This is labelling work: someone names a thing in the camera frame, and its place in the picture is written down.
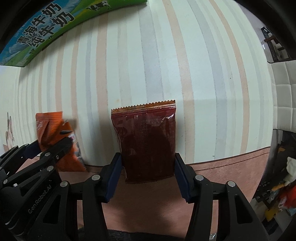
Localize orange snack packet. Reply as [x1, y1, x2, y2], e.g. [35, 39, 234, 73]
[36, 111, 87, 172]

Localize dark red snack packet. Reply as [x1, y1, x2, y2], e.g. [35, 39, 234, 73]
[111, 100, 176, 184]

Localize open cardboard milk box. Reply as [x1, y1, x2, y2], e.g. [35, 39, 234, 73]
[1, 1, 143, 67]

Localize white quilted chair right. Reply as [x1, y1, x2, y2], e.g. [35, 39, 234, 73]
[268, 60, 296, 133]

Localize dark wooden chair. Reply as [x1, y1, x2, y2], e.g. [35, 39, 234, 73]
[261, 27, 290, 63]

